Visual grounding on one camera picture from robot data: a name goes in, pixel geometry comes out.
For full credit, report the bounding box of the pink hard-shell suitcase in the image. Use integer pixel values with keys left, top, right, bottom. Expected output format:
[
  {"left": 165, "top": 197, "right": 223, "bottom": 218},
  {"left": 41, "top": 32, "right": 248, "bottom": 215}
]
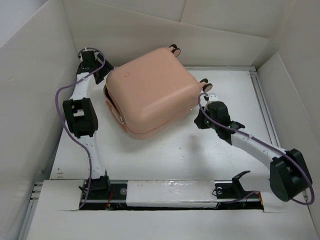
[{"left": 103, "top": 44, "right": 213, "bottom": 140}]

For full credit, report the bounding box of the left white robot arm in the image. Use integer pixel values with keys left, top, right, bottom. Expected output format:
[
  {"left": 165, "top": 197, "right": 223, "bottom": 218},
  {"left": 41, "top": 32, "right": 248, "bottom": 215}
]
[{"left": 62, "top": 47, "right": 114, "bottom": 201}]

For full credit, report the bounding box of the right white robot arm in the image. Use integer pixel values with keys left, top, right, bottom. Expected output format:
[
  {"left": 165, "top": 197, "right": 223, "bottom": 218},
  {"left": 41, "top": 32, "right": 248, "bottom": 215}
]
[{"left": 194, "top": 93, "right": 315, "bottom": 206}]

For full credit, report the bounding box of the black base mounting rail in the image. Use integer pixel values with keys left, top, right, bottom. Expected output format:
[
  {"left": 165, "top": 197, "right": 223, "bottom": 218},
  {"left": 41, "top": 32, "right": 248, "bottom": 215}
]
[{"left": 79, "top": 178, "right": 264, "bottom": 211}]

